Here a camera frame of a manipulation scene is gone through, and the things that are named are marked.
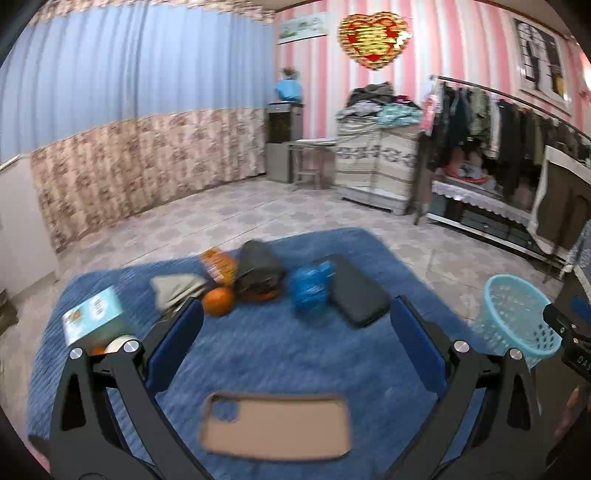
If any small folding table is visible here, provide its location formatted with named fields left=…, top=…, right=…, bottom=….
left=287, top=138, right=337, bottom=190

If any dark grey bag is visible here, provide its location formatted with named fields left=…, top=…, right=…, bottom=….
left=235, top=240, right=287, bottom=302

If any landscape wall picture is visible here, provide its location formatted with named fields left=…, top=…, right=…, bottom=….
left=277, top=12, right=328, bottom=45

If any light blue trash basket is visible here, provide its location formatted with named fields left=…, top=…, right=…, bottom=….
left=472, top=274, right=561, bottom=369

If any black rectangular case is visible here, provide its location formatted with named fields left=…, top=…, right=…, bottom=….
left=324, top=254, right=391, bottom=329

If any blue bag on dispenser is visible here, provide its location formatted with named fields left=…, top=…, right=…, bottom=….
left=274, top=67, right=304, bottom=103

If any clothes rack with garments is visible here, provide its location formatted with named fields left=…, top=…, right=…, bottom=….
left=415, top=75, right=590, bottom=217

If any orange plastic bowl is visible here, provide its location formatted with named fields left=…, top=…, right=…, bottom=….
left=90, top=346, right=105, bottom=356

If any light blue tissue box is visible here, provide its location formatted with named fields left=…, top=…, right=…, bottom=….
left=62, top=286, right=131, bottom=351

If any blue textured rug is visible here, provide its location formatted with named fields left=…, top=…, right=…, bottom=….
left=26, top=227, right=505, bottom=480

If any red heart wall decoration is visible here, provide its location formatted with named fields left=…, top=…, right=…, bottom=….
left=338, top=11, right=412, bottom=71

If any blue plastic bag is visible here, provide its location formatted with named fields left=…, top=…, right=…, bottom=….
left=287, top=260, right=335, bottom=317

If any patterned covered cabinet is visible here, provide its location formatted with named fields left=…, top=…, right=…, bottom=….
left=334, top=116, right=420, bottom=216

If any low tv bench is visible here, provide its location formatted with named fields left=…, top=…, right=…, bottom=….
left=422, top=177, right=567, bottom=268

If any dark board on stand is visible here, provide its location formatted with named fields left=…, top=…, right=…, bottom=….
left=527, top=146, right=590, bottom=261

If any framed wall poster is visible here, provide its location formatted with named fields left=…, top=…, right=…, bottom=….
left=511, top=15, right=570, bottom=114

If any orange tangerine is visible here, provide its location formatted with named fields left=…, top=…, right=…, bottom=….
left=201, top=287, right=235, bottom=317

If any beige folded cloth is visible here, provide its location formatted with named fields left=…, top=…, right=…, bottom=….
left=150, top=273, right=207, bottom=312

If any blue and floral curtain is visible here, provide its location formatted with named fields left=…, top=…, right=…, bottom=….
left=1, top=1, right=274, bottom=250

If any orange snack wrapper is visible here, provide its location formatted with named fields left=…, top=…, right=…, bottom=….
left=200, top=248, right=238, bottom=287

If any tan phone case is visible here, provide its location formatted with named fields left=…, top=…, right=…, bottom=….
left=199, top=391, right=353, bottom=462

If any pile of clothes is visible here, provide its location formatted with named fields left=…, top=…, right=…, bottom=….
left=335, top=82, right=423, bottom=128

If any grey water dispenser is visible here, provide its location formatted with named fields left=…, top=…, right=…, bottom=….
left=264, top=101, right=304, bottom=183

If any white cabinet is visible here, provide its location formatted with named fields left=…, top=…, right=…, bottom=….
left=1, top=155, right=59, bottom=297

